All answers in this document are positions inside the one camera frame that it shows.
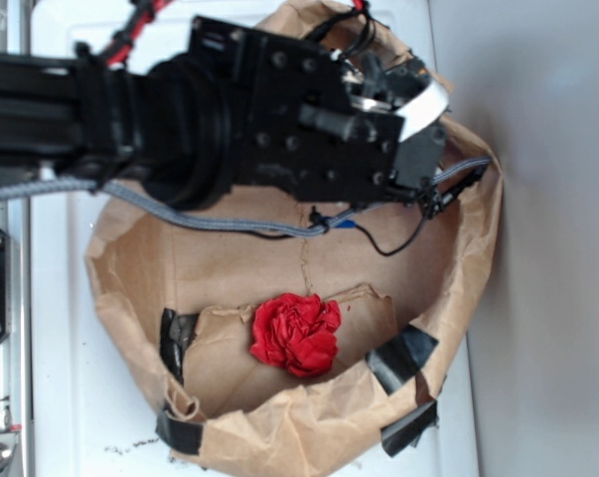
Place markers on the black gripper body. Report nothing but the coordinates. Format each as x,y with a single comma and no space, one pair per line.
290,121

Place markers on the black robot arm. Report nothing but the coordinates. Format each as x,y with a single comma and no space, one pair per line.
163,129

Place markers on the red crumpled paper ball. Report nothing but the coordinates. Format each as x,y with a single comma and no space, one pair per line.
297,334

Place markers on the brown paper bag tray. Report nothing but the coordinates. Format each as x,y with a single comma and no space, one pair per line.
260,420

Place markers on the black tape strip left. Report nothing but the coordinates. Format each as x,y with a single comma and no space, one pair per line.
177,332

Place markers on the black tape strip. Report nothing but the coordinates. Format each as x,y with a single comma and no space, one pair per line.
396,363
177,332

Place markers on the black tape strip right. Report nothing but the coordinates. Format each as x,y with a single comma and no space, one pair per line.
396,363

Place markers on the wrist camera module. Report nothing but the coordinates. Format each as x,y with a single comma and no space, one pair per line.
411,92

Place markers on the aluminium extrusion rail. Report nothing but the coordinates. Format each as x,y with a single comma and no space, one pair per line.
16,447

